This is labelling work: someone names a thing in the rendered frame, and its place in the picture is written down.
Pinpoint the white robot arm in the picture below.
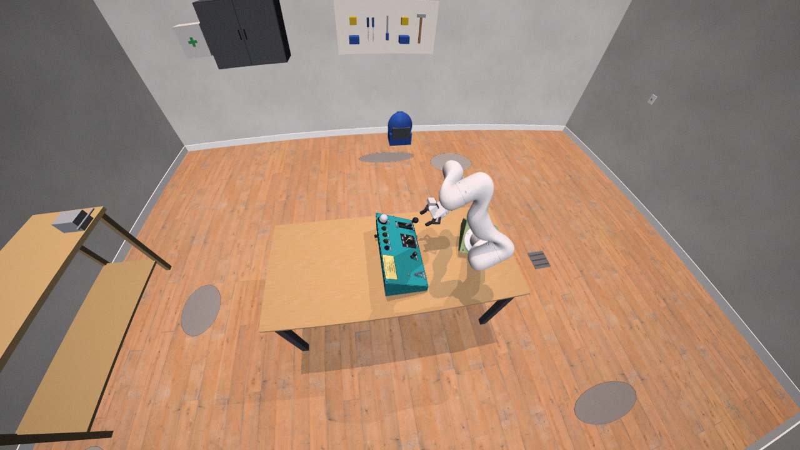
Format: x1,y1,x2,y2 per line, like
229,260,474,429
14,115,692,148
439,160,514,271

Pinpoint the dark teal console housing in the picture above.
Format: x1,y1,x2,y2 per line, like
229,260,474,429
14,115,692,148
374,212,429,296

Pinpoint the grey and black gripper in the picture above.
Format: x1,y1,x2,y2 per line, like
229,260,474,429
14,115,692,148
419,201,449,226

